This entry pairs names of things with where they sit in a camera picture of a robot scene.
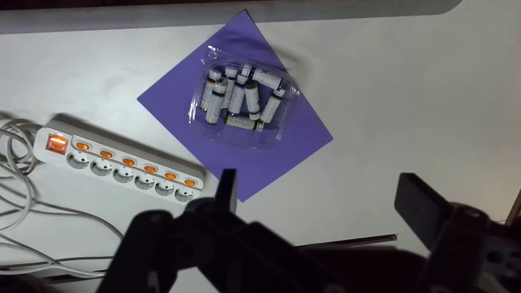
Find white power strip orange switches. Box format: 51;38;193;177
33;113;206;204

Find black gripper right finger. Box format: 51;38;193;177
395;172;453;248

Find white power cable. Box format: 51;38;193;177
0;110;127;279

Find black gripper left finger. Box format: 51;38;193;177
215;169;238;213

